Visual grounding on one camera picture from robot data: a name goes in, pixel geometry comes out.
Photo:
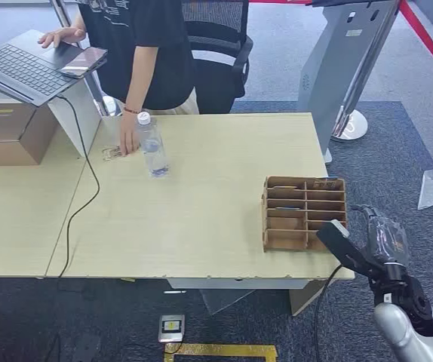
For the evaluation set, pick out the person's left hand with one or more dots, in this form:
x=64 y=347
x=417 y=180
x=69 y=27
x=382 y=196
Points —
x=128 y=135

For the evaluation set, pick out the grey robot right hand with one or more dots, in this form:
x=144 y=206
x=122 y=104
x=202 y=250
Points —
x=388 y=242

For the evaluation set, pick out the person's right hand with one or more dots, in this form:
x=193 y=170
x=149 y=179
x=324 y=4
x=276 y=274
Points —
x=63 y=36

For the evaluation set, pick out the person's left forearm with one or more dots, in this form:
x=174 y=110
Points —
x=140 y=80

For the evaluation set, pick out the person's right forearm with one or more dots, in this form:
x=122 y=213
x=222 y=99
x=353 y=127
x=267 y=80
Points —
x=80 y=25

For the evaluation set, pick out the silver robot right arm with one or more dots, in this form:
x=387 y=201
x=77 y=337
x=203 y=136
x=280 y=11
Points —
x=401 y=330

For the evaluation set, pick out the pale printed card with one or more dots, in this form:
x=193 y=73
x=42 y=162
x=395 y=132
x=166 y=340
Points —
x=107 y=153

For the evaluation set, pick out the person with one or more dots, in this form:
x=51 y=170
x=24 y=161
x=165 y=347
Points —
x=163 y=60

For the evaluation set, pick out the wooden card organiser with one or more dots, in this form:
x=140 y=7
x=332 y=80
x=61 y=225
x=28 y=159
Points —
x=288 y=240

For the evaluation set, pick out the clear plastic water bottle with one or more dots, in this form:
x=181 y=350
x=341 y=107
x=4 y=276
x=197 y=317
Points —
x=152 y=145

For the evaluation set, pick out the black smartphone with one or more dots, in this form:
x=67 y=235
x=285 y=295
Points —
x=82 y=62

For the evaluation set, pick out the white laptop stand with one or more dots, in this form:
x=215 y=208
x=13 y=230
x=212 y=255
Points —
x=82 y=120

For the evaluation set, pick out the chrome stand leg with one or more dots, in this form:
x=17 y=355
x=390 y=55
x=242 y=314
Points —
x=94 y=87

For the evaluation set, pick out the grey laptop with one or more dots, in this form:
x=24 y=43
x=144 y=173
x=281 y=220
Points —
x=20 y=67

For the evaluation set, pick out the white desk leg panel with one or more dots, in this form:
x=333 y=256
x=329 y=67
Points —
x=307 y=297

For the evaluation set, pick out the chrome barrier pole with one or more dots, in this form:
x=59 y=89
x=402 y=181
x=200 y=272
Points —
x=356 y=125

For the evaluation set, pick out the brown cardboard box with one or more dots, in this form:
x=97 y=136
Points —
x=5 y=135

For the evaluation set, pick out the black office chair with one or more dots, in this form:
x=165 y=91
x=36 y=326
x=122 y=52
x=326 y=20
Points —
x=216 y=75

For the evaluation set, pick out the grey kiosk stand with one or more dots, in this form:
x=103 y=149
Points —
x=325 y=85

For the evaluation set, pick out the silver floor socket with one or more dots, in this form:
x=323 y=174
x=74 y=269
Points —
x=171 y=328

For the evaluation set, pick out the red barrier belt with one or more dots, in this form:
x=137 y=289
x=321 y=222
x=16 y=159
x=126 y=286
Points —
x=427 y=42

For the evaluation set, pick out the yellow floor tape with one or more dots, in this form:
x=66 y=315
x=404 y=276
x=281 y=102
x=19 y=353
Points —
x=220 y=350

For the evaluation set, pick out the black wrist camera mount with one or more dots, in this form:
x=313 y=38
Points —
x=343 y=247

